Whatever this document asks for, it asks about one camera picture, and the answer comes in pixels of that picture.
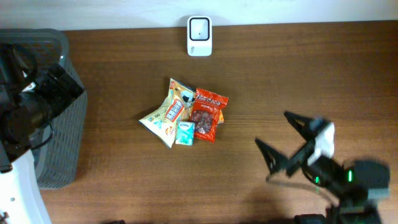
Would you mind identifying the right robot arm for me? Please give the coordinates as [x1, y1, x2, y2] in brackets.
[255, 111, 391, 223]

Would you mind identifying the teal tissue pack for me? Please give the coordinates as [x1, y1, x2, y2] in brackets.
[175, 121, 195, 146]

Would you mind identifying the red candy bag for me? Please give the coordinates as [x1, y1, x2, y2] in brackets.
[190, 88, 229, 143]

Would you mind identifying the cream blue snack bag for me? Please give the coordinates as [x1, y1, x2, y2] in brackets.
[139, 78, 196, 149]

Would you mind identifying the grey plastic mesh basket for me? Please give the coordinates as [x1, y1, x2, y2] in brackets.
[1, 29, 88, 189]

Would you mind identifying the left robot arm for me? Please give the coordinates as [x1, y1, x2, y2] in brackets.
[1, 43, 85, 223]

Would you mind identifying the orange tissue pack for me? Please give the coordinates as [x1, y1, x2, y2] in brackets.
[218, 110, 224, 124]

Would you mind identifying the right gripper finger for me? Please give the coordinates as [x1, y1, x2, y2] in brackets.
[255, 138, 288, 175]
[284, 111, 313, 141]

